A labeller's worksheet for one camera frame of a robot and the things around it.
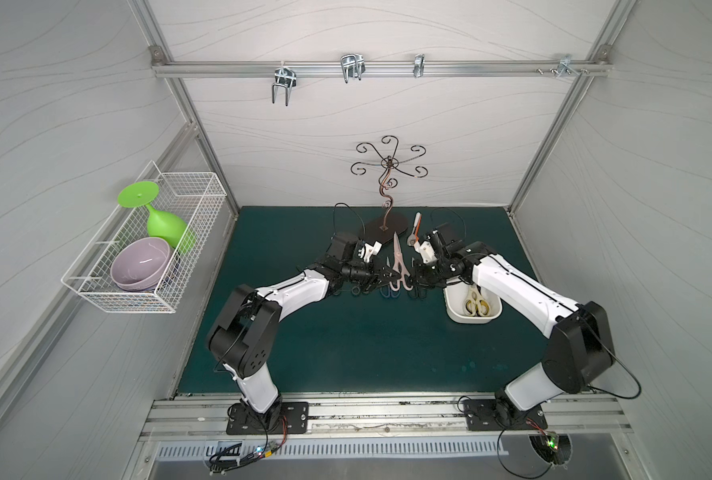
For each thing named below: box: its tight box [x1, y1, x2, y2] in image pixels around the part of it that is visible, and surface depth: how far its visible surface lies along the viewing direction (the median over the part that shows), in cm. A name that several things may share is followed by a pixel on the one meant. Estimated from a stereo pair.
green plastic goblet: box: [118, 180, 197, 254], surface depth 64 cm
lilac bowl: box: [110, 237, 171, 292], surface depth 61 cm
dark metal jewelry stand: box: [351, 135, 429, 244], surface depth 95 cm
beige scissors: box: [464, 284, 491, 317], surface depth 94 cm
